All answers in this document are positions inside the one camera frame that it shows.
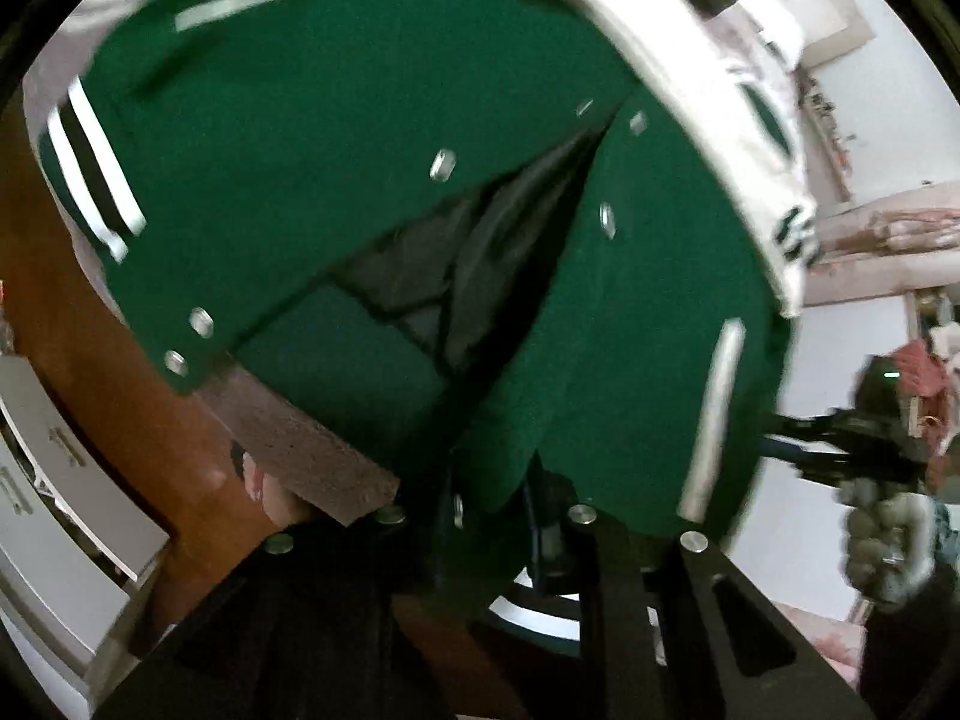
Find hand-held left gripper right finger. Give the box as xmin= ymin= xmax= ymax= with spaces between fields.
xmin=523 ymin=501 xmax=877 ymax=720

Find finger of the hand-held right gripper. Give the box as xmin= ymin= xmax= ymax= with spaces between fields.
xmin=763 ymin=408 xmax=856 ymax=442
xmin=756 ymin=438 xmax=856 ymax=482

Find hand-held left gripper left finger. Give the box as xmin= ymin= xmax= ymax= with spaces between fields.
xmin=97 ymin=508 xmax=453 ymax=720

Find green varsity jacket white sleeves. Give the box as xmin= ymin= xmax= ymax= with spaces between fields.
xmin=22 ymin=0 xmax=822 ymax=646

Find person's right hand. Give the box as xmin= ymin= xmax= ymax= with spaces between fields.
xmin=837 ymin=481 xmax=940 ymax=614

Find pink cloth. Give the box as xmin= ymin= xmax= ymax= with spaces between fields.
xmin=892 ymin=340 xmax=958 ymax=458

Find floral pink curtain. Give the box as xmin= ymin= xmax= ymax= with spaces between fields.
xmin=795 ymin=67 xmax=960 ymax=308

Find white drawer cabinet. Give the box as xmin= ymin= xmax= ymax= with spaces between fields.
xmin=0 ymin=352 xmax=170 ymax=700

